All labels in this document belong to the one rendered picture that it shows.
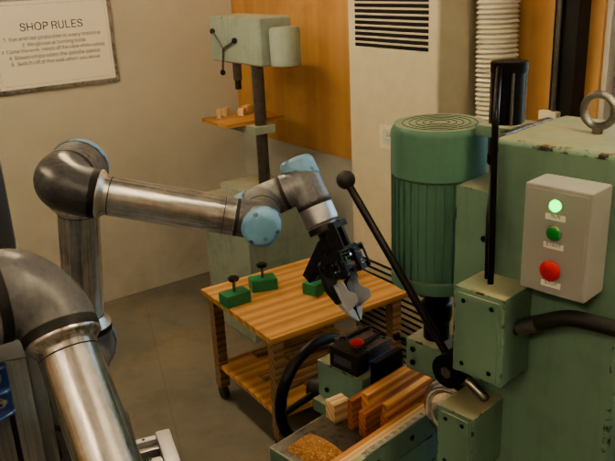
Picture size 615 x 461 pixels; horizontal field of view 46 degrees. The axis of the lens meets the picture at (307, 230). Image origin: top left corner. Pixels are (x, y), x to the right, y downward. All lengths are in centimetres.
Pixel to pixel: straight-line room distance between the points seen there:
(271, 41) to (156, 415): 172
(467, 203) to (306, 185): 39
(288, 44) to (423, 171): 213
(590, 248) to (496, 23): 177
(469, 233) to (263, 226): 38
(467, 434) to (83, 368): 64
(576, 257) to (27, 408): 87
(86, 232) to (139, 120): 270
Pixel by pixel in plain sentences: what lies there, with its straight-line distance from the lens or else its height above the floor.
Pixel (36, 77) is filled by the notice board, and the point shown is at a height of 132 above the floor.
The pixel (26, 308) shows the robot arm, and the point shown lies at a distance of 94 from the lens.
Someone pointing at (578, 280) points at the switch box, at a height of 136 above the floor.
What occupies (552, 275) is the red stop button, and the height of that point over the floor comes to 136.
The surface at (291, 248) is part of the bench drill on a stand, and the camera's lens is 369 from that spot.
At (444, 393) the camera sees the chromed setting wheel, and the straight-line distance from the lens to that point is 135.
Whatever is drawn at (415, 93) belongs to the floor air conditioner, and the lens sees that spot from 287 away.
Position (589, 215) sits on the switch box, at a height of 145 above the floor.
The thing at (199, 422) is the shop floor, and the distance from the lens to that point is 321.
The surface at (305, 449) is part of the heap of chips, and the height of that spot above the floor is 91.
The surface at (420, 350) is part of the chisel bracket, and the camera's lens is 149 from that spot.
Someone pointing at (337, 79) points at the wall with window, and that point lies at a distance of 370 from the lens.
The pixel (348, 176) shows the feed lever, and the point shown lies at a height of 142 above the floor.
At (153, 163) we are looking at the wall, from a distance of 433.
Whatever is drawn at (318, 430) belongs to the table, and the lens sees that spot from 152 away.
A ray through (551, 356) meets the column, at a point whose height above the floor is 119.
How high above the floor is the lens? 177
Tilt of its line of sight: 20 degrees down
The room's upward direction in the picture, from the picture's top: 3 degrees counter-clockwise
